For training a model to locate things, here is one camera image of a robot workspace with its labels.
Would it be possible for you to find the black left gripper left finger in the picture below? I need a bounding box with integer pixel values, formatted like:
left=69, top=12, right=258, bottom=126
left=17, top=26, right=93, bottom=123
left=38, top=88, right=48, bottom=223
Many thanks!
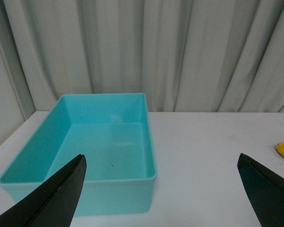
left=0, top=155, right=87, bottom=227

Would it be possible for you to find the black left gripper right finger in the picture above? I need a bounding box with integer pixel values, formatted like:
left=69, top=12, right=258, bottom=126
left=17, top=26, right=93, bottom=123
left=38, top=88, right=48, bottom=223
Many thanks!
left=237, top=153, right=284, bottom=227

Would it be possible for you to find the turquoise plastic storage box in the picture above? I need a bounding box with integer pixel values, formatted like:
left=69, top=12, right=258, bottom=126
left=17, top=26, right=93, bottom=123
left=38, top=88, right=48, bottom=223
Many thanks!
left=0, top=93, right=157, bottom=216

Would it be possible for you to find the grey pleated curtain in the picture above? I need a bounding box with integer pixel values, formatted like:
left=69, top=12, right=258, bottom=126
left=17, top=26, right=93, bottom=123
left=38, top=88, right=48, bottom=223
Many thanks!
left=0, top=0, right=284, bottom=154

